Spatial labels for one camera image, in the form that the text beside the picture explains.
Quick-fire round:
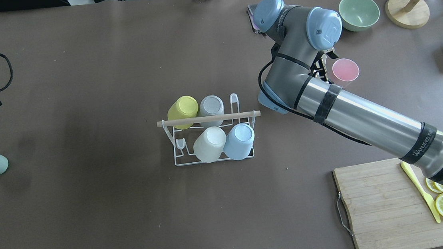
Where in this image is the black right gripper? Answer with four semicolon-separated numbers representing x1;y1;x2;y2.
310;47;338;81

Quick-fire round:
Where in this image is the pink plastic cup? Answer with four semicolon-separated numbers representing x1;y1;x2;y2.
327;58;360;88

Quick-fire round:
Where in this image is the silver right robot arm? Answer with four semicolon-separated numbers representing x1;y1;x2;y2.
253;0;443;185

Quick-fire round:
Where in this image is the light blue plastic cup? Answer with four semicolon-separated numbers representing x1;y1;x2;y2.
223;124;255;161

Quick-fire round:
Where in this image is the grey plastic cup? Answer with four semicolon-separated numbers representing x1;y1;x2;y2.
197;95;224;128

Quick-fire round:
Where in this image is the white plastic cup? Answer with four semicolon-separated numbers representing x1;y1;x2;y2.
193;126;226;163

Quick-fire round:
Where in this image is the yellow plastic cup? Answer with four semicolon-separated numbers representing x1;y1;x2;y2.
167;96;199;120

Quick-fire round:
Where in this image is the green ceramic bowl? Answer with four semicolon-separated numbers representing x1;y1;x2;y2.
338;0;380;32

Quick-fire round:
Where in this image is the wooden mug tree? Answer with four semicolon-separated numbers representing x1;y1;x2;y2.
384;0;430;29

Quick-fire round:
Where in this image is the yellow plastic knife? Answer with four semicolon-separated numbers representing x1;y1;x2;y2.
400;161;441;223

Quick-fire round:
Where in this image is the wooden cutting board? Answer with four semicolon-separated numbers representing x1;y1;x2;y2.
333;158;443;249

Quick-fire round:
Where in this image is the white wire cup rack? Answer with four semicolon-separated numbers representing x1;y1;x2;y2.
156;93;261;166

